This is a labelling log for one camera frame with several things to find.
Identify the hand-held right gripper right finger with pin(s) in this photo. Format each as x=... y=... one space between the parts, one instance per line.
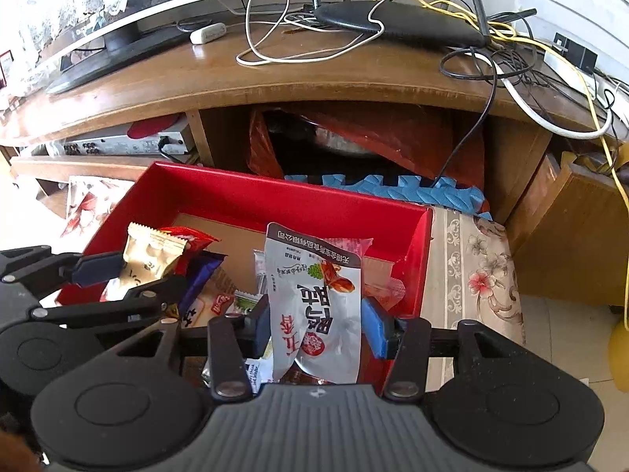
x=376 y=327

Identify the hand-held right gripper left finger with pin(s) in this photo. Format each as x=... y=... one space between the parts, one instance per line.
x=260 y=327

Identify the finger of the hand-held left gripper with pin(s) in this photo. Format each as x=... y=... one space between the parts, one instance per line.
x=98 y=268
x=147 y=300

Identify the beige snack packet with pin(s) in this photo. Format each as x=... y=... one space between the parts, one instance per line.
x=147 y=253

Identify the silver snack packet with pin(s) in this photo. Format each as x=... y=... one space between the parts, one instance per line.
x=319 y=314

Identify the blue snack packet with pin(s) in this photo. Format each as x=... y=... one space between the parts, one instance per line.
x=201 y=275

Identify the red yellow snack packet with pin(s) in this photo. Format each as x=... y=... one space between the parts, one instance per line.
x=196 y=241

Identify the red cardboard box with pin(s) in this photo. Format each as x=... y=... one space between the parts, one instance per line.
x=295 y=196

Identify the red floral printed bag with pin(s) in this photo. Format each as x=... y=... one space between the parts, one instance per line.
x=93 y=201

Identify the silver media player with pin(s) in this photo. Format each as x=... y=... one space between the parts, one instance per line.
x=123 y=145

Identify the blue foam mat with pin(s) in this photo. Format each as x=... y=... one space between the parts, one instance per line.
x=442 y=196

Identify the brown wooden side box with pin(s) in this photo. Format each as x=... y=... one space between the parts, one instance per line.
x=565 y=236

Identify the red framed certificate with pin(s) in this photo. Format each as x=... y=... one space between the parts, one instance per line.
x=5 y=69

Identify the wooden television cabinet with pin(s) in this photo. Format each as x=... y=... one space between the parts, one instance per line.
x=221 y=73

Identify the flat screen television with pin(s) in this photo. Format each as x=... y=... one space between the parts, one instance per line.
x=123 y=34

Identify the yellow bin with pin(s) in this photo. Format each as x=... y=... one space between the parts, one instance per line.
x=620 y=349

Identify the small white adapter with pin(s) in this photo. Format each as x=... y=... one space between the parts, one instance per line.
x=209 y=33

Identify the black router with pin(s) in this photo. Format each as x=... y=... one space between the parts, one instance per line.
x=393 y=22

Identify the white power strip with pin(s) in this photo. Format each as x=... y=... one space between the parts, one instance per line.
x=607 y=91

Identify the black plug adapter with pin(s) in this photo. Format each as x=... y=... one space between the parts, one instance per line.
x=577 y=51

